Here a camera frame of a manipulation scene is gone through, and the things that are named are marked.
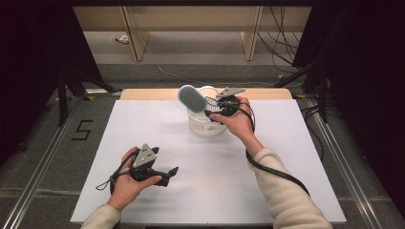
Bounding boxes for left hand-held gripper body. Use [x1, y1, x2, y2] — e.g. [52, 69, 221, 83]
[129, 143, 160, 183]

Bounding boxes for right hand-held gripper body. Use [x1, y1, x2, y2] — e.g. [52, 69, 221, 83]
[215, 87, 246, 117]

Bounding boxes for white plastic basket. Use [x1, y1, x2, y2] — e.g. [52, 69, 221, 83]
[186, 85, 229, 138]

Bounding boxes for light blue hairbrush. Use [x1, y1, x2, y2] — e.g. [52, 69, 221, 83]
[177, 84, 208, 115]

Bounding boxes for person's right hand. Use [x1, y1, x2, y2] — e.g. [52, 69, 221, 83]
[209, 95, 266, 157]

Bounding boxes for person's left hand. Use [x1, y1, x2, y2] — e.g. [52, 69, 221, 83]
[107, 145, 163, 213]

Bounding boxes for white table mat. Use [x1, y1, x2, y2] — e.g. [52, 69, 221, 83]
[70, 99, 347, 225]

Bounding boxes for wooden table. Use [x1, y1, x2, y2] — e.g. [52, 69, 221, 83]
[119, 88, 293, 101]

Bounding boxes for beige wooden desk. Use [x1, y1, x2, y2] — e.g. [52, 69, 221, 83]
[73, 5, 312, 62]

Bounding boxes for black metal stand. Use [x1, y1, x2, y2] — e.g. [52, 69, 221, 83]
[55, 65, 123, 128]
[272, 58, 330, 124]

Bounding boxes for round floor socket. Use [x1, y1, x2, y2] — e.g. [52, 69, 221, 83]
[109, 32, 131, 46]

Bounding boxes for black curtain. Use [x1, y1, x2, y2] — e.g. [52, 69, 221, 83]
[291, 0, 405, 220]
[0, 0, 104, 166]

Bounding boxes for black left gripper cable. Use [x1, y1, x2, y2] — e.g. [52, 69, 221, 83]
[95, 149, 141, 195]

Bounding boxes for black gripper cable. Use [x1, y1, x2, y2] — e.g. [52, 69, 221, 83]
[237, 100, 311, 198]
[95, 149, 141, 195]

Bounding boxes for bundle of black cables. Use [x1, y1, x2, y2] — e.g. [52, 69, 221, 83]
[257, 5, 304, 74]

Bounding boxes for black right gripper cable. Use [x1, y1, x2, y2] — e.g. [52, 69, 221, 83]
[237, 100, 311, 198]

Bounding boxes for metal floor rail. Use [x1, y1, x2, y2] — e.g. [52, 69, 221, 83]
[304, 94, 385, 229]
[0, 94, 84, 229]

